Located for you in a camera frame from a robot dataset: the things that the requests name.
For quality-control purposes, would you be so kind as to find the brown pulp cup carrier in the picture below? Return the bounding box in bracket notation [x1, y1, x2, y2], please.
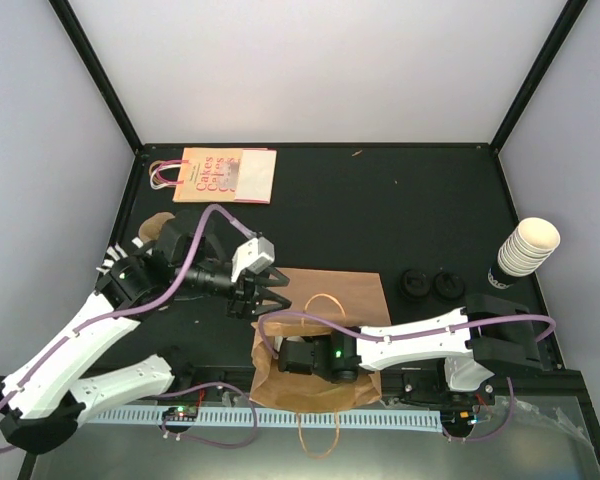
[136, 212, 175, 247]

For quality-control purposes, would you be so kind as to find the brown paper bag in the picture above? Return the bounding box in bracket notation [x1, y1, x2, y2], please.
[248, 266, 393, 461]

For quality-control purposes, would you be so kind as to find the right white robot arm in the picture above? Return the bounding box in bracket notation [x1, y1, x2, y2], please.
[276, 295, 556, 403]

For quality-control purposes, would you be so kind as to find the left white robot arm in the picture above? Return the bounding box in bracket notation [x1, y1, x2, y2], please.
[0, 205, 291, 455]

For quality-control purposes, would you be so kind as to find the black coffee cup lid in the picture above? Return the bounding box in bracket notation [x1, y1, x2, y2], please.
[398, 269, 431, 303]
[432, 271, 466, 302]

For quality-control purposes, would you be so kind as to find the white plastic cutlery bundle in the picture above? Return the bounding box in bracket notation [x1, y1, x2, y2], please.
[96, 237, 144, 275]

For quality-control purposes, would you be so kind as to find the printed orange paper bag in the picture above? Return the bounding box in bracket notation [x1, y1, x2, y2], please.
[149, 147, 277, 204]

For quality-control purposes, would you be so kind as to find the stack of white paper cups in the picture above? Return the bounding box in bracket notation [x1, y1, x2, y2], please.
[496, 217, 561, 278]

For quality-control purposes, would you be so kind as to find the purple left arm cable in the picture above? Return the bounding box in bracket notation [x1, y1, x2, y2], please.
[0, 204, 255, 455]

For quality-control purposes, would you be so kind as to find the purple cable loop at rail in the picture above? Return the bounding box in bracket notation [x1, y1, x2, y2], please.
[160, 371, 264, 444]

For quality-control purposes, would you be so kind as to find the perforated white metal rail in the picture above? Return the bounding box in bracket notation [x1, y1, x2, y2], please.
[89, 404, 442, 433]

